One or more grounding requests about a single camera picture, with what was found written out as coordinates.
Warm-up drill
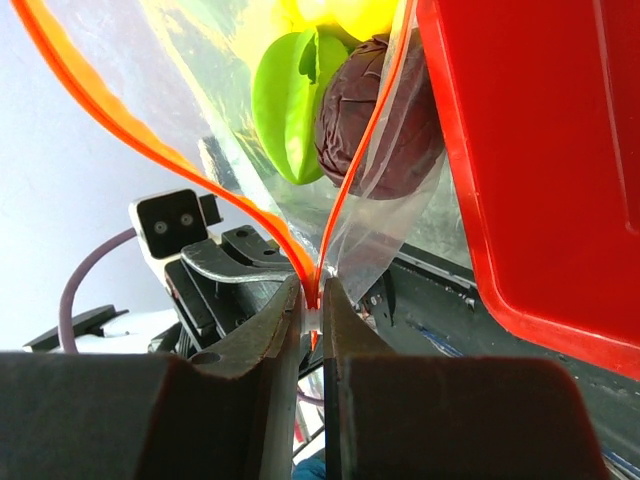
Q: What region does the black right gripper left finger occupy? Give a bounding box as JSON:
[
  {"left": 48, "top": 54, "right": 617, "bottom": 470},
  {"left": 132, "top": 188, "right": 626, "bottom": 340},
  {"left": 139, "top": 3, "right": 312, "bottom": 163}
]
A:
[{"left": 1, "top": 278, "right": 303, "bottom": 479}]

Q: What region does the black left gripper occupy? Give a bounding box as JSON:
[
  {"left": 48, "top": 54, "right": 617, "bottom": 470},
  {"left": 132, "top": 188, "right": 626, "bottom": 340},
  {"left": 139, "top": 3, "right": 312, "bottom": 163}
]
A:
[{"left": 150, "top": 225, "right": 295, "bottom": 355}]

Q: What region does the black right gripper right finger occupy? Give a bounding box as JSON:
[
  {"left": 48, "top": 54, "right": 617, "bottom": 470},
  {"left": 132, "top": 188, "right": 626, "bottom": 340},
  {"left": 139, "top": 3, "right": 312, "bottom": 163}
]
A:
[{"left": 322, "top": 278, "right": 608, "bottom": 479}]

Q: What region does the green ridged fruit toy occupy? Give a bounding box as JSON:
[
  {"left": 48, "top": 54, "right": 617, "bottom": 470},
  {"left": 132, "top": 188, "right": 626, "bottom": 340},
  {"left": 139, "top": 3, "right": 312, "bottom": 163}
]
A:
[{"left": 251, "top": 28, "right": 348, "bottom": 185}]

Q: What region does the dark red fruit toy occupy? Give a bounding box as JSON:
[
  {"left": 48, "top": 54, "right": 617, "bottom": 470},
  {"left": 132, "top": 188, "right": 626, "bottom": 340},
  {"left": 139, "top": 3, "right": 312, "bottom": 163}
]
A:
[{"left": 314, "top": 30, "right": 444, "bottom": 200}]

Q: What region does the clear zip bag orange zipper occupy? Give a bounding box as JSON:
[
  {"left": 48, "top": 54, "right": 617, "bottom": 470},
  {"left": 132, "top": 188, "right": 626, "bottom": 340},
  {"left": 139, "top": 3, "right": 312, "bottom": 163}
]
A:
[{"left": 9, "top": 0, "right": 451, "bottom": 346}]

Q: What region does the yellow pear toy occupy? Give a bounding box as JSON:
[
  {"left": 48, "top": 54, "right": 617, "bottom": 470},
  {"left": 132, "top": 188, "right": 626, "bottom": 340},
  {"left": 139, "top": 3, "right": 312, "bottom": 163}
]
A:
[{"left": 276, "top": 0, "right": 399, "bottom": 41}]

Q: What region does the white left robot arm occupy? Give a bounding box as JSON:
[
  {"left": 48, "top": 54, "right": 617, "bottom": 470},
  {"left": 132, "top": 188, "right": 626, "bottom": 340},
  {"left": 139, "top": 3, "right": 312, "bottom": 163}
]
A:
[{"left": 59, "top": 225, "right": 293, "bottom": 357}]

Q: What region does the dark green mug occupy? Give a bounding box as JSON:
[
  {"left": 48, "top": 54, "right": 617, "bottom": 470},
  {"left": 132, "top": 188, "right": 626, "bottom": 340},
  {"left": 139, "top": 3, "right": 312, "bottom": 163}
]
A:
[{"left": 291, "top": 457, "right": 326, "bottom": 480}]

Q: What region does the red plastic bin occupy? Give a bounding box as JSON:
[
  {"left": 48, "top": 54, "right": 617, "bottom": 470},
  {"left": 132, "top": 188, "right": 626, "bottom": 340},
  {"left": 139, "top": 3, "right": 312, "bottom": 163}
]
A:
[{"left": 416, "top": 1, "right": 639, "bottom": 379}]

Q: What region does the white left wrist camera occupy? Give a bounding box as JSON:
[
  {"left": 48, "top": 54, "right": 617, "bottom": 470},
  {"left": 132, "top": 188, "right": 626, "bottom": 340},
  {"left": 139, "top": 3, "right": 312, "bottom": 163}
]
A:
[{"left": 128, "top": 189, "right": 223, "bottom": 283}]

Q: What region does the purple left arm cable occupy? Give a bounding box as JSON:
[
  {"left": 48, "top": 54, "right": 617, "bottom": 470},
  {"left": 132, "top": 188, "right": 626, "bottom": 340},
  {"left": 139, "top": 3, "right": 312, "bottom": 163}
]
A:
[{"left": 58, "top": 227, "right": 139, "bottom": 354}]

